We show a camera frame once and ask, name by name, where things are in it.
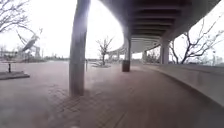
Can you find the concrete pillar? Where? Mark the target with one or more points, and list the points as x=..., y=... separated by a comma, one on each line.
x=79, y=46
x=127, y=50
x=164, y=51

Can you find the red brick plaza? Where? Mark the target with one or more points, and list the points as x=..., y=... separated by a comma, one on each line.
x=110, y=96

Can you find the grey building with round balconies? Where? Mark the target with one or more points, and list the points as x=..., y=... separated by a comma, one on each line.
x=156, y=16

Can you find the slanted sculpture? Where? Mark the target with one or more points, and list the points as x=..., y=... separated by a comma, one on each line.
x=30, y=43

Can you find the raised planter bed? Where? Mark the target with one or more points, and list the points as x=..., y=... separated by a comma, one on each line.
x=13, y=75

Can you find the short dark bollard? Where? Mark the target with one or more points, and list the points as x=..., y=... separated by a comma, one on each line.
x=9, y=67

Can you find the large bare tree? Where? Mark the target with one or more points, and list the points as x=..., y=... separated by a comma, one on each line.
x=11, y=15

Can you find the low concrete wall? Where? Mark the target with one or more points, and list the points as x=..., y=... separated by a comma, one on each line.
x=196, y=78

